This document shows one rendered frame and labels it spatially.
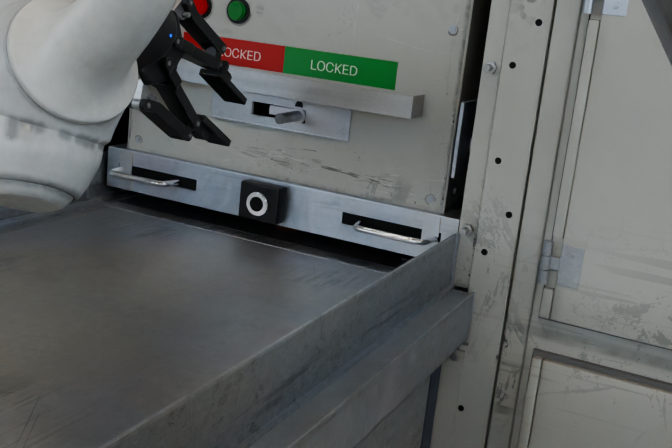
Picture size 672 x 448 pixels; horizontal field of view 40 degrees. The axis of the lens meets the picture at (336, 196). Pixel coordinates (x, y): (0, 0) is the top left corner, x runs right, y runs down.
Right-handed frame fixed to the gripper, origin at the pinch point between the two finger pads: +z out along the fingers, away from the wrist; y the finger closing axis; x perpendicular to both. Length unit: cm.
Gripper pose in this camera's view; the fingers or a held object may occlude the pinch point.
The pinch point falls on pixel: (216, 109)
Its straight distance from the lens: 107.5
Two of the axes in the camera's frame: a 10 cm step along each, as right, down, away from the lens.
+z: 3.2, 3.6, 8.8
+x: 9.0, 1.9, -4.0
